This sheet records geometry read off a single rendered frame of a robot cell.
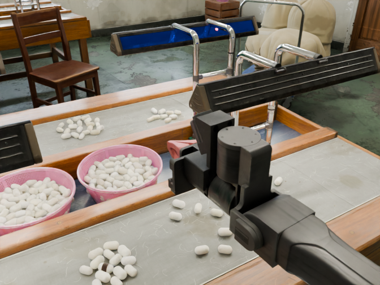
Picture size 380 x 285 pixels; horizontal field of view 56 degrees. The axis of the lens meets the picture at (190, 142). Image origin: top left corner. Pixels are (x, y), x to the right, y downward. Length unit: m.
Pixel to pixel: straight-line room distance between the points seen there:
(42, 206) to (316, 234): 0.82
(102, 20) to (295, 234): 5.83
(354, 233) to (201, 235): 0.38
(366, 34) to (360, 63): 4.17
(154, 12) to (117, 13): 0.68
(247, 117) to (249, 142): 1.09
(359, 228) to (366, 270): 0.59
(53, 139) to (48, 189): 0.32
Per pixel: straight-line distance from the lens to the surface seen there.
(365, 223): 1.03
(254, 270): 0.84
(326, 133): 1.42
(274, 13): 5.23
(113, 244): 0.91
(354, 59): 1.15
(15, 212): 1.10
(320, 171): 1.23
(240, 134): 0.47
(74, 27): 3.52
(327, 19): 4.79
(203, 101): 0.80
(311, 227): 0.45
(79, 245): 0.95
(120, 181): 1.12
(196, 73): 1.28
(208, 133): 0.49
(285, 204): 0.47
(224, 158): 0.46
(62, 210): 1.05
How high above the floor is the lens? 1.40
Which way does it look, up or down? 30 degrees down
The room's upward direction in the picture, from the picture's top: straight up
